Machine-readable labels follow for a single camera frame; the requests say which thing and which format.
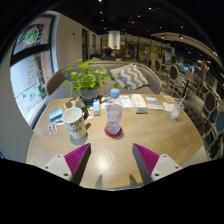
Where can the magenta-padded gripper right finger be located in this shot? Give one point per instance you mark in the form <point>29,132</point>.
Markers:
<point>148,160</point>

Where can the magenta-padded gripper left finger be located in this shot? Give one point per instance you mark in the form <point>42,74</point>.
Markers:
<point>75,160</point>

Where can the clear blue-capped water bottle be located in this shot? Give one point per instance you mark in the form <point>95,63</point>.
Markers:
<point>114,115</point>

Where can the pill blister pack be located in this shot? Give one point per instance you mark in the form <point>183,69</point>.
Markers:
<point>52,129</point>

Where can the flat round red coaster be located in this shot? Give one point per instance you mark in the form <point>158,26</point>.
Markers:
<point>107,134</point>

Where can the blue white striped packet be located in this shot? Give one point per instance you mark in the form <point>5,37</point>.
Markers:
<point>55,114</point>

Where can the white paper slips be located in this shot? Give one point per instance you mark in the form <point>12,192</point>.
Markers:
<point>156,107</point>

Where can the clear plastic cup with straw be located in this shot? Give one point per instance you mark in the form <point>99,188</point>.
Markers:
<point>175,113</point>

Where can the white napkin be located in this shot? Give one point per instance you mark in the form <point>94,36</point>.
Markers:
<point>167,106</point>

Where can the small blue white carton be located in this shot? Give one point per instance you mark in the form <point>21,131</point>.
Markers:
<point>96,107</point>

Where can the white and orange box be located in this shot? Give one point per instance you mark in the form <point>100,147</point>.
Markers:
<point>139,103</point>

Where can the small white blue box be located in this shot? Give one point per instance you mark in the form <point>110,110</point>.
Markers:
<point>151,100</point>

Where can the white printed leaflet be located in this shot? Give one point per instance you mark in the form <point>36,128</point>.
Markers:
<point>126,101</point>

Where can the grey tufted armchair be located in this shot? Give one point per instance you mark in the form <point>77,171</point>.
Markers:
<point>195,116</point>

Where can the yellow card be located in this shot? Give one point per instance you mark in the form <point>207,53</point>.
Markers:
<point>169,98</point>

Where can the grey curved sofa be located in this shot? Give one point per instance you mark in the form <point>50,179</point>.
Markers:
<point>56,81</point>

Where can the green potted plant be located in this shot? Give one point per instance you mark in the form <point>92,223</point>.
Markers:
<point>86,78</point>

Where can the group of dining chairs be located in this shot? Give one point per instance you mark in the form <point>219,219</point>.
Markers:
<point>210,103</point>

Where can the grey white chevron cushion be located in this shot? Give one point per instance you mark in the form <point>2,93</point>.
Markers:
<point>130,76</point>

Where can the person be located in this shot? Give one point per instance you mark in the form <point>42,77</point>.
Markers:
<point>108,55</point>

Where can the black-framed food poster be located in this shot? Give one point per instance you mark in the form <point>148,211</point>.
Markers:
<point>31,35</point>

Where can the group of ceiling lights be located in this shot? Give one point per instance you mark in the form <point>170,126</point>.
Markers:
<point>149,7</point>

